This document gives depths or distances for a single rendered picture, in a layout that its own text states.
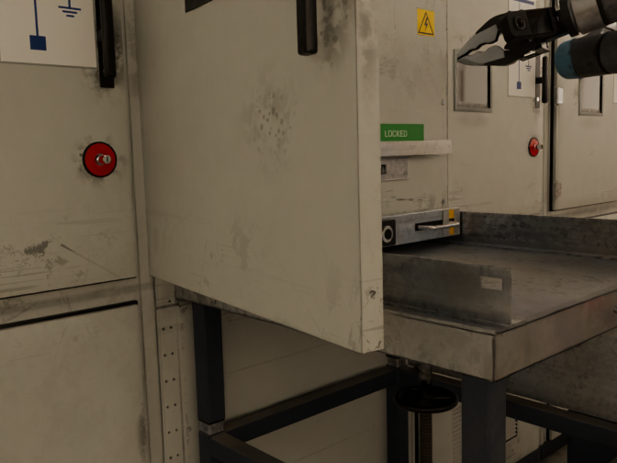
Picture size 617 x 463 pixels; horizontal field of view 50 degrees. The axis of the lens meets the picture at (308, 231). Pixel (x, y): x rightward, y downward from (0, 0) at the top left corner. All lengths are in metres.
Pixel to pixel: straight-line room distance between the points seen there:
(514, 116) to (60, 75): 1.35
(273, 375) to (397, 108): 0.61
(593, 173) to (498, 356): 1.80
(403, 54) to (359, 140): 0.69
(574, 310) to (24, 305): 0.82
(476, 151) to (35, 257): 1.22
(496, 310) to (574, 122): 1.64
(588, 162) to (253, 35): 1.79
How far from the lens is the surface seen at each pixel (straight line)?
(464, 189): 1.86
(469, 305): 0.82
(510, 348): 0.80
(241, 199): 0.89
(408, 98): 1.36
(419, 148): 1.32
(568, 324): 0.92
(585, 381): 1.43
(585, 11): 1.25
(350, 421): 1.65
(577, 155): 2.42
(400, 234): 1.33
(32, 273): 1.13
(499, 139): 2.00
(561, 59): 1.38
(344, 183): 0.70
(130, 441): 1.27
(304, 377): 1.51
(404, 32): 1.37
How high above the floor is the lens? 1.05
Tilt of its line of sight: 7 degrees down
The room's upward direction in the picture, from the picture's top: 2 degrees counter-clockwise
